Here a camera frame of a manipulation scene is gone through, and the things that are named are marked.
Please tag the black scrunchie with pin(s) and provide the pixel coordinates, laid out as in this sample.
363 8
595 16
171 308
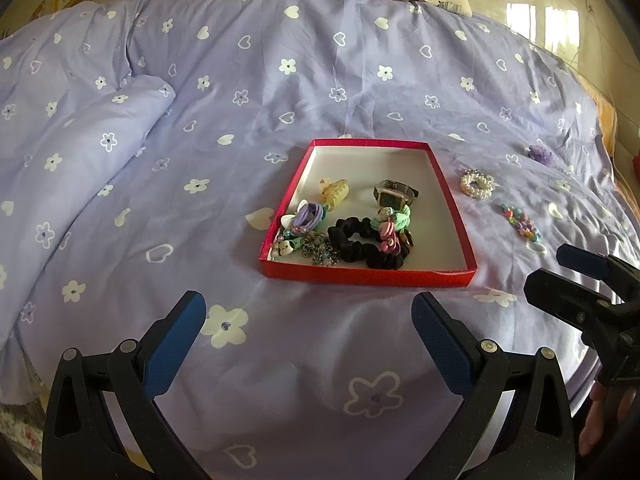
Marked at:
345 232

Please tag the yellow hair claw clip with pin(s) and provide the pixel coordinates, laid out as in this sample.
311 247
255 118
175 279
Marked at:
336 191

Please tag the person's right hand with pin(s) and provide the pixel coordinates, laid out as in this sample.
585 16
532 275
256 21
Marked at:
597 420

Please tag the orange cloth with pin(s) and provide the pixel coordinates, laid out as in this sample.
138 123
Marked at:
607 115

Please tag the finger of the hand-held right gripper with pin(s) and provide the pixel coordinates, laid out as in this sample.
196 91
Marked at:
560 292
580 260

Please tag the floral bed sheet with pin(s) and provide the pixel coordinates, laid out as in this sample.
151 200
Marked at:
15 425

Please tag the red jewelry box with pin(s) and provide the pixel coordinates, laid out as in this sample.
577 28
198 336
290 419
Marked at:
350 275

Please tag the wrist watch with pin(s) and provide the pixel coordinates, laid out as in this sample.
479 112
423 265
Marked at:
387 195

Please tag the purple floral blanket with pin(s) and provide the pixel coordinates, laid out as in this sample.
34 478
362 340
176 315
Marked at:
200 110

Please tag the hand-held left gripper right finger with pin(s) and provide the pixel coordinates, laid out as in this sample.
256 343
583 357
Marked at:
445 345

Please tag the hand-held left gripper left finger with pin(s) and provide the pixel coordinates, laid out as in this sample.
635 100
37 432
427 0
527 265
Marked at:
175 345

